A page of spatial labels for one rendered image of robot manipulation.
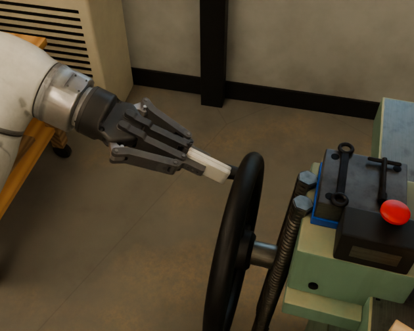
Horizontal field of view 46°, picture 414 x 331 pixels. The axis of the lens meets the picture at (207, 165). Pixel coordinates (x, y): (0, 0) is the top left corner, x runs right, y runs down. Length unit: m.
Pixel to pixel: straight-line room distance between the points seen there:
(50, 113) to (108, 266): 1.01
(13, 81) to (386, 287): 0.55
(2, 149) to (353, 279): 0.51
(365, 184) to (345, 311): 0.16
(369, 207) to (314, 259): 0.08
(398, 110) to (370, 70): 1.20
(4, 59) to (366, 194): 0.50
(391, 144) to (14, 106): 0.55
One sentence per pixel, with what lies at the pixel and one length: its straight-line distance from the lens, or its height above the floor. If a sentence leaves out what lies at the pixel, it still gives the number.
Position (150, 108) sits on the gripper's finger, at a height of 0.92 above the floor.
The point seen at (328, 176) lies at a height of 1.00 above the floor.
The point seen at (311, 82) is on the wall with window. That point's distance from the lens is 2.09.
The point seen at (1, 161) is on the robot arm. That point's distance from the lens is 0.76.
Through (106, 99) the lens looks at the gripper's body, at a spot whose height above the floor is 0.97.
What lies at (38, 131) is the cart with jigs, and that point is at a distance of 1.88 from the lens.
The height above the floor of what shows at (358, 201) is 1.00.
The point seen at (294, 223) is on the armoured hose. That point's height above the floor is 0.94.
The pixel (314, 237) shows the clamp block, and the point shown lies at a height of 0.96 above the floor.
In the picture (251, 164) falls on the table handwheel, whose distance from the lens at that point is 0.65.
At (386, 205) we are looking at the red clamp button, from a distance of 0.54.
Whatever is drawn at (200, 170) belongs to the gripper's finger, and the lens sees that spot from 0.73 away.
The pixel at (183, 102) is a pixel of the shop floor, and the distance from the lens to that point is 2.17.
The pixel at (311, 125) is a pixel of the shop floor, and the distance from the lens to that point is 2.11.
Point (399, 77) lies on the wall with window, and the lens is 2.07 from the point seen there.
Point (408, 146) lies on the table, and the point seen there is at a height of 0.90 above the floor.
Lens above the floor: 1.44
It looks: 49 degrees down
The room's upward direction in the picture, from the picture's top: straight up
